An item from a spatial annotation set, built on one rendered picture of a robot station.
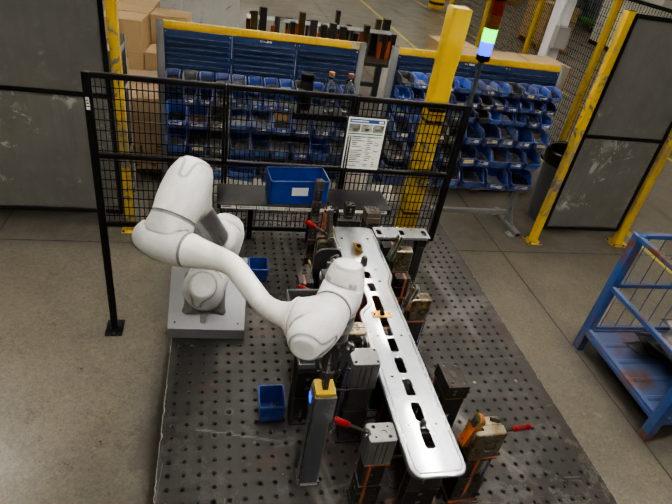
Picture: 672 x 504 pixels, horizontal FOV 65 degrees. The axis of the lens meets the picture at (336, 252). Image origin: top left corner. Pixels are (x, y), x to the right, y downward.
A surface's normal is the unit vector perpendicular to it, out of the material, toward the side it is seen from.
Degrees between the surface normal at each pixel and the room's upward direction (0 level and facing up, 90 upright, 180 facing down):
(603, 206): 91
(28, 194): 94
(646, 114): 92
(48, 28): 91
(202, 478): 0
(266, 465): 0
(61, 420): 0
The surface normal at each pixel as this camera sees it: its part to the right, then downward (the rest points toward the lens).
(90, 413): 0.15, -0.82
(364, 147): 0.18, 0.57
